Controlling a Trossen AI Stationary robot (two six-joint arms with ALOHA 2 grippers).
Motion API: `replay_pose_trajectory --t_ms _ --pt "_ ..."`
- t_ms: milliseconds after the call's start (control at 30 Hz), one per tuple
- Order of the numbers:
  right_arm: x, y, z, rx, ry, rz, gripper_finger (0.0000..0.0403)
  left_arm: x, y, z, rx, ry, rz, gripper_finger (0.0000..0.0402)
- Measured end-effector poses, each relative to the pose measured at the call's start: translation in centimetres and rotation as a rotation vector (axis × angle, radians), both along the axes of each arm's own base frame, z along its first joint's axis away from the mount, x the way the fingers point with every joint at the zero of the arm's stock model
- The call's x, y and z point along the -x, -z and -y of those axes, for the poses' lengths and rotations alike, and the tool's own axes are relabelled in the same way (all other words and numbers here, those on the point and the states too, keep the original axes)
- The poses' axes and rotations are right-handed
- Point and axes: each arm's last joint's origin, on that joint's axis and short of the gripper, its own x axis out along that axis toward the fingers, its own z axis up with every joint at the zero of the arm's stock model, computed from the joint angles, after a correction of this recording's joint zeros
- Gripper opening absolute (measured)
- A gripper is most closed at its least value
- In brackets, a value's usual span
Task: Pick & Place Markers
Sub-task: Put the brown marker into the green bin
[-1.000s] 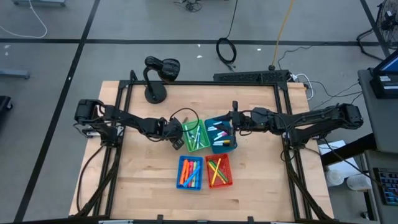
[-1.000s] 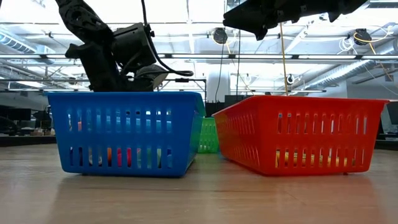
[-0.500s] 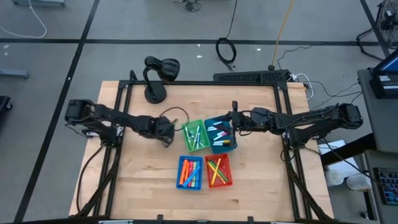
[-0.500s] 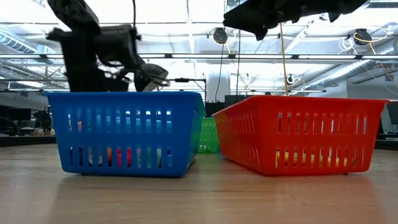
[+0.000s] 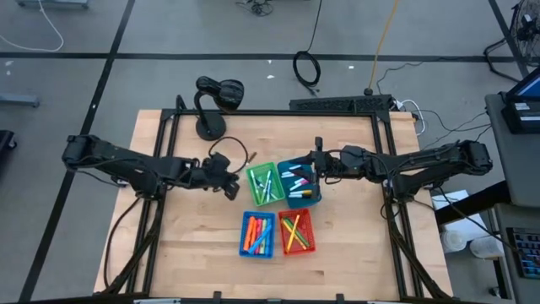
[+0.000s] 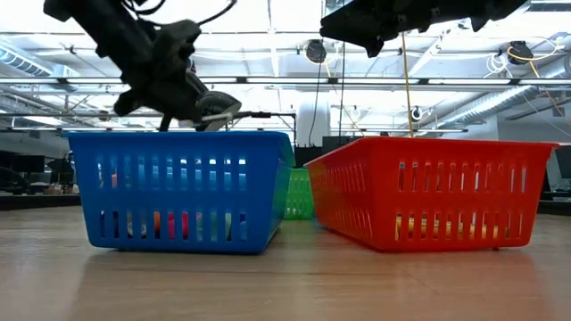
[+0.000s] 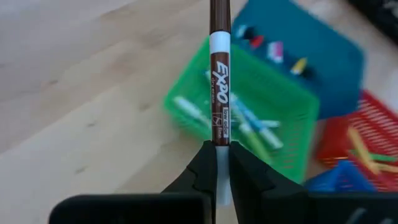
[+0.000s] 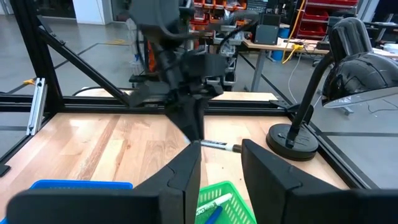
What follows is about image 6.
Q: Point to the black perforated box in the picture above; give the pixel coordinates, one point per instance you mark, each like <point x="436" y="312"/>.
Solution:
<point x="332" y="143"/>

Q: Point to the black desk lamp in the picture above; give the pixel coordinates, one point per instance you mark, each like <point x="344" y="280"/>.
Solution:
<point x="218" y="104"/>

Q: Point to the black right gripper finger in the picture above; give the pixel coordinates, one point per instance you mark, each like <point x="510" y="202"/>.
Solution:
<point x="352" y="24"/>

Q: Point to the green plastic basket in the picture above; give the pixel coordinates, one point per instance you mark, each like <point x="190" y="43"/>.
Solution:
<point x="300" y="171"/>

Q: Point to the silver ventilation duct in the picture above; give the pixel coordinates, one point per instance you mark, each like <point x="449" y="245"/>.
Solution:
<point x="490" y="104"/>

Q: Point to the blue plastic basket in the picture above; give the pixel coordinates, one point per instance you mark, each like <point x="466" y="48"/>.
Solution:
<point x="80" y="196"/>

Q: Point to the dark office monitor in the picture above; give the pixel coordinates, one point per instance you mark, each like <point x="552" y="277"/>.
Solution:
<point x="27" y="164"/>

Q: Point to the yellow highlighter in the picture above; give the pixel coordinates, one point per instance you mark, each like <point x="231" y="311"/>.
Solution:
<point x="398" y="227"/>

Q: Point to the red plastic basket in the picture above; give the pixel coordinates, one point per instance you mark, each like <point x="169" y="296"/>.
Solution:
<point x="446" y="151"/>

